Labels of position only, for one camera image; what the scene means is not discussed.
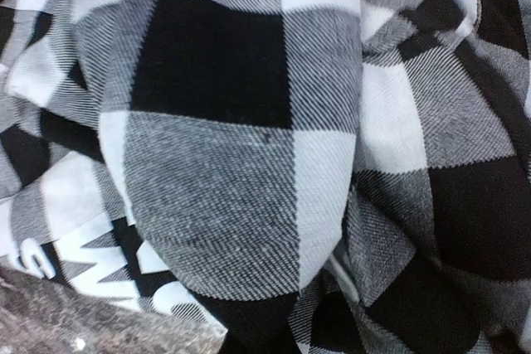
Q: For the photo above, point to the black white plaid shirt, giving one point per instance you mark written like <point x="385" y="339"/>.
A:
<point x="314" y="176"/>

